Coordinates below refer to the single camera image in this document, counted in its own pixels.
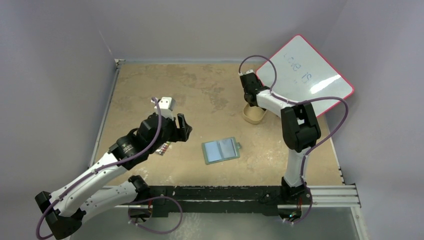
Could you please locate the aluminium rail frame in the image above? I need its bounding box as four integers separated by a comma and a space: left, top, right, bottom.
57, 58, 370, 240

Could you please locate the beige oval tray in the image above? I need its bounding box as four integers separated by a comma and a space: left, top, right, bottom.
241, 103, 268, 125

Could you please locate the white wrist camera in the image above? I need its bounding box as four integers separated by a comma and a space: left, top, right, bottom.
244, 69, 255, 75
154, 97, 176, 120

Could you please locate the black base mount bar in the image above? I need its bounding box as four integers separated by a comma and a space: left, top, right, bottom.
148, 185, 311, 219

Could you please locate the green card holder wallet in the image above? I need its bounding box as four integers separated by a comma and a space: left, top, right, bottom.
201, 137, 242, 165

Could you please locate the white magnetic stripe card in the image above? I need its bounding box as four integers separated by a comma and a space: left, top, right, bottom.
204, 141, 222, 163

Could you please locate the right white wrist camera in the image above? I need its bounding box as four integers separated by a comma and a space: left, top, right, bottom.
244, 69, 255, 75

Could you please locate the colourful marker pack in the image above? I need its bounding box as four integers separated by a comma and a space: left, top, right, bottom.
155, 141, 171, 156

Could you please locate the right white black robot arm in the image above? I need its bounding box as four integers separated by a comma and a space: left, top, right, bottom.
239, 70, 321, 204

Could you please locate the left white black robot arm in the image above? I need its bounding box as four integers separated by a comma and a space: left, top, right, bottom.
35, 113, 193, 240

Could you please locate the black VIP card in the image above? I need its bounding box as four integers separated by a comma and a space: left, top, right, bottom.
219, 138, 238, 159

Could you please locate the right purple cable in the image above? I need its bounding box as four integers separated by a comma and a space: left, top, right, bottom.
238, 54, 350, 226

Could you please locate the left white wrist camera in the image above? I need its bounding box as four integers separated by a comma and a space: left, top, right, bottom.
154, 97, 176, 120

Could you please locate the pink framed whiteboard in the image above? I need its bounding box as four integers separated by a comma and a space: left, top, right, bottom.
256, 35, 355, 117

